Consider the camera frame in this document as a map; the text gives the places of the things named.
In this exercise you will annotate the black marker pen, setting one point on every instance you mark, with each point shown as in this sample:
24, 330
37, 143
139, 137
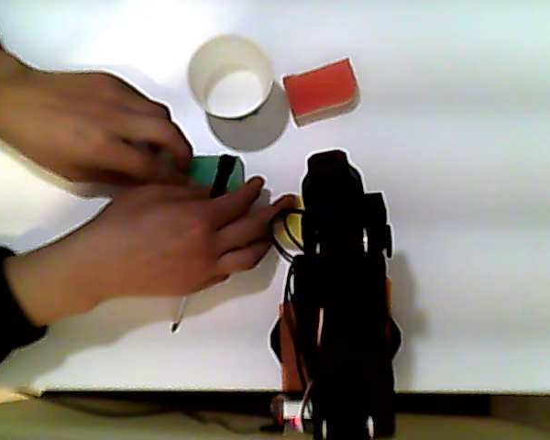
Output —
222, 176

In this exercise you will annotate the white paper cup green band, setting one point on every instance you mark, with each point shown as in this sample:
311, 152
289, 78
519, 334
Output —
197, 69

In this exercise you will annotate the red sponge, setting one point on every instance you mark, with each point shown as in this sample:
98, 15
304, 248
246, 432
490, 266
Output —
318, 91

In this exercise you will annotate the yellow sponge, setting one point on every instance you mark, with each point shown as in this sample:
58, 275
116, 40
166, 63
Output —
293, 227

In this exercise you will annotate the person's right hand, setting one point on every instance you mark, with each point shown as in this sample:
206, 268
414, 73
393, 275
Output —
156, 243

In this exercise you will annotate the thin pen with dark tip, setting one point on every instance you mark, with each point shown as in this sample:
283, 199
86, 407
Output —
180, 314

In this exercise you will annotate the green sponge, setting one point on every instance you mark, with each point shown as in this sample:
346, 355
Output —
204, 169

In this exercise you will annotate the person's left hand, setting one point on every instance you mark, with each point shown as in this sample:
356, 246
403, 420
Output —
73, 124

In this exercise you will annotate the orange tape piece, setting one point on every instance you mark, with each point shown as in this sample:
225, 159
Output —
289, 348
389, 298

